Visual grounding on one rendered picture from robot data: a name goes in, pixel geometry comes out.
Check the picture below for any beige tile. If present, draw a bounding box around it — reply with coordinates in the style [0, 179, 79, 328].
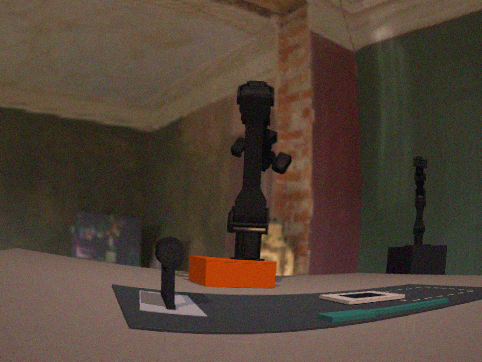
[319, 291, 405, 305]

